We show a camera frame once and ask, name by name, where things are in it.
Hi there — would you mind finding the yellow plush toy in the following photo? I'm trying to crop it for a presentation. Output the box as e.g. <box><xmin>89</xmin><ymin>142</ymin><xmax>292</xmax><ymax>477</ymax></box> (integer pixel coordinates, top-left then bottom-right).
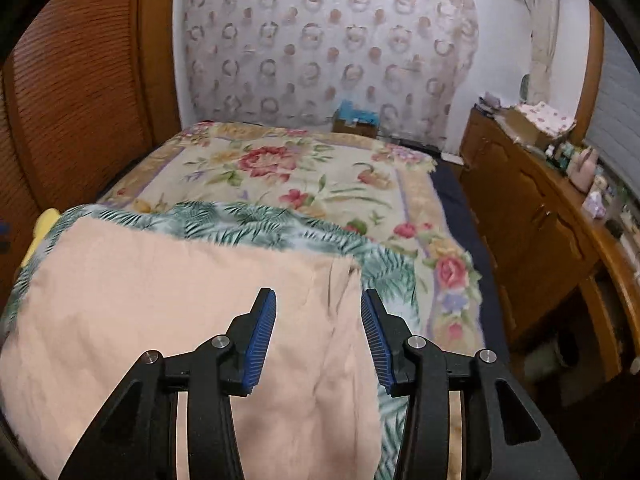
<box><xmin>20</xmin><ymin>209</ymin><xmax>63</xmax><ymax>266</ymax></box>

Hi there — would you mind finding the wooden sideboard cabinet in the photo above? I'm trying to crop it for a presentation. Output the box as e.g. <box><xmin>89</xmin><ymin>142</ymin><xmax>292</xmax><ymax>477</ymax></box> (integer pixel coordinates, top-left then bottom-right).
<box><xmin>459</xmin><ymin>105</ymin><xmax>640</xmax><ymax>381</ymax></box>

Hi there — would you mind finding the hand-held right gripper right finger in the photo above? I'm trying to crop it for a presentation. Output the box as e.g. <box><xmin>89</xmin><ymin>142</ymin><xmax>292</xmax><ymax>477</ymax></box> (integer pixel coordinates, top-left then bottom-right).
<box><xmin>361</xmin><ymin>288</ymin><xmax>576</xmax><ymax>480</ymax></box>

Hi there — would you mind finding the pink thermos jug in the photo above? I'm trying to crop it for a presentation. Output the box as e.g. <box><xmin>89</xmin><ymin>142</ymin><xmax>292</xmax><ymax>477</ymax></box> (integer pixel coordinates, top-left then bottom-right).
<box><xmin>570</xmin><ymin>146</ymin><xmax>599</xmax><ymax>193</ymax></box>

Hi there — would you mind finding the pink printed t-shirt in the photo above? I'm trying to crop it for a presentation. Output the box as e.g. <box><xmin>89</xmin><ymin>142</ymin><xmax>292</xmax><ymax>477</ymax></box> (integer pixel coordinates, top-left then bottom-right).
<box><xmin>0</xmin><ymin>220</ymin><xmax>383</xmax><ymax>480</ymax></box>

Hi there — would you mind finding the palm leaf printed blanket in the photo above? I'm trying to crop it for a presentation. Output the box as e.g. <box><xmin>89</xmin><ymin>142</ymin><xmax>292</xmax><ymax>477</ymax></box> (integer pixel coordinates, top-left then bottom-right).
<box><xmin>0</xmin><ymin>201</ymin><xmax>421</xmax><ymax>480</ymax></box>

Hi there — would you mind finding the grey window blind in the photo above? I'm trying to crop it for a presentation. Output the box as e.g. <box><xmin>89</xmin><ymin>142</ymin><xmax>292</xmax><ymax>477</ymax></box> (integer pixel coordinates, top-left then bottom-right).
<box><xmin>582</xmin><ymin>25</ymin><xmax>640</xmax><ymax>181</ymax></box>

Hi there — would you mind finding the wooden louvered wardrobe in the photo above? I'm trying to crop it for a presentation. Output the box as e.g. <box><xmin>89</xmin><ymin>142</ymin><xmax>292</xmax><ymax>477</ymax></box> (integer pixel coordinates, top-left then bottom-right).
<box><xmin>0</xmin><ymin>0</ymin><xmax>183</xmax><ymax>306</ymax></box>

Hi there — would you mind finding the pink floral cloth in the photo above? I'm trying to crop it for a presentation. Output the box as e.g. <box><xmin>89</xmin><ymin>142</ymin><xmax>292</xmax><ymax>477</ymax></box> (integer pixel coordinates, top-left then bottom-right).
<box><xmin>515</xmin><ymin>101</ymin><xmax>577</xmax><ymax>137</ymax></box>

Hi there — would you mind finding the beige window curtain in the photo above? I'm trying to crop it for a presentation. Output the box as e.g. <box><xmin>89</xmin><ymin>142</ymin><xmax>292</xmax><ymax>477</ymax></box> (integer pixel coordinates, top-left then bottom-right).
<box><xmin>530</xmin><ymin>0</ymin><xmax>561</xmax><ymax>106</ymax></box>

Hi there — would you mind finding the purple tissue box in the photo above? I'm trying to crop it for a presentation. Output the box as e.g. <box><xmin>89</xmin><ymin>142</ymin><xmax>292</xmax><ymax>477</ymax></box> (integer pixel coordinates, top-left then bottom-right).
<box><xmin>582</xmin><ymin>191</ymin><xmax>608</xmax><ymax>220</ymax></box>

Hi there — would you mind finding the purple pouch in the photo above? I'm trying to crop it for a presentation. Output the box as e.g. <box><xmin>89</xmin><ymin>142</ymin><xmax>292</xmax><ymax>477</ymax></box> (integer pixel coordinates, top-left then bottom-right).
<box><xmin>475</xmin><ymin>91</ymin><xmax>503</xmax><ymax>113</ymax></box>

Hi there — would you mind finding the circle patterned sheer curtain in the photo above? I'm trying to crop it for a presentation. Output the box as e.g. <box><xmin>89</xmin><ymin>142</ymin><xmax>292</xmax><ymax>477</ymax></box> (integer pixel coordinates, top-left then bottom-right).
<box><xmin>175</xmin><ymin>0</ymin><xmax>480</xmax><ymax>133</ymax></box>

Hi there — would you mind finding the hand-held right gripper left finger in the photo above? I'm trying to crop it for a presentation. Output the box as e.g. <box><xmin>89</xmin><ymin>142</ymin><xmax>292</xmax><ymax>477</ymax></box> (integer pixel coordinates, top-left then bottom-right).
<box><xmin>59</xmin><ymin>287</ymin><xmax>277</xmax><ymax>480</ymax></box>

